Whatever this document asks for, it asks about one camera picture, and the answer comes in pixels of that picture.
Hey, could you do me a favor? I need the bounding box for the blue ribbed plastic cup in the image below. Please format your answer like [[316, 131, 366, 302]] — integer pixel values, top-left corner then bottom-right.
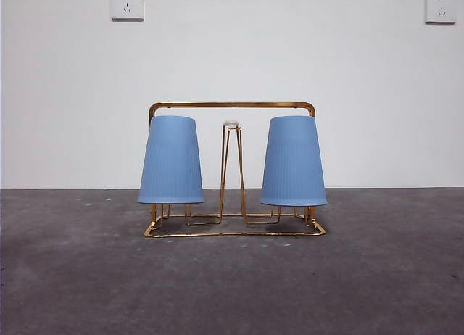
[[136, 115, 205, 206], [260, 115, 329, 207]]

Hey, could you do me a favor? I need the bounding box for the gold wire cup rack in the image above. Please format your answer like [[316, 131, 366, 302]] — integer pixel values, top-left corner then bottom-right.
[[144, 101, 329, 239]]

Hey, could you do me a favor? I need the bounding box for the white wall socket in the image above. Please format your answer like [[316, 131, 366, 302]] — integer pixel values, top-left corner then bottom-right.
[[110, 0, 145, 22], [424, 0, 457, 25]]

